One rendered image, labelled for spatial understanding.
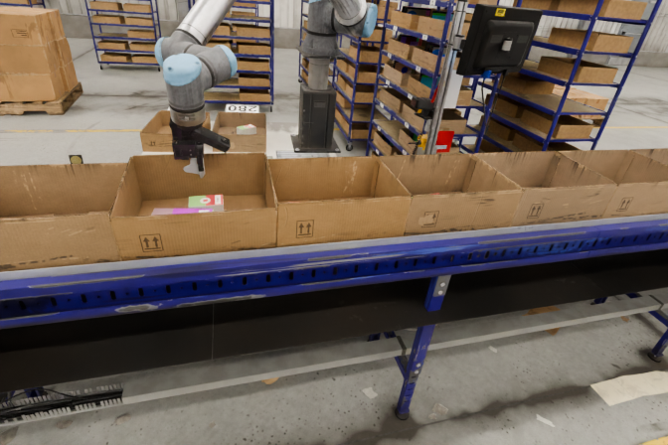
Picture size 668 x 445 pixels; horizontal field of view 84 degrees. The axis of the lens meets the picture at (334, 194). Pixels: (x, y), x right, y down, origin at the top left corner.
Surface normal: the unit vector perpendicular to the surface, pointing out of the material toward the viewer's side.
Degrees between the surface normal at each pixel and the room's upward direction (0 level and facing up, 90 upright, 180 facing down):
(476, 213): 91
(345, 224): 91
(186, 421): 0
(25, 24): 91
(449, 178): 90
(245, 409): 0
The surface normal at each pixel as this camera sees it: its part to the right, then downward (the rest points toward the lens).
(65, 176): 0.25, 0.49
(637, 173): -0.96, 0.04
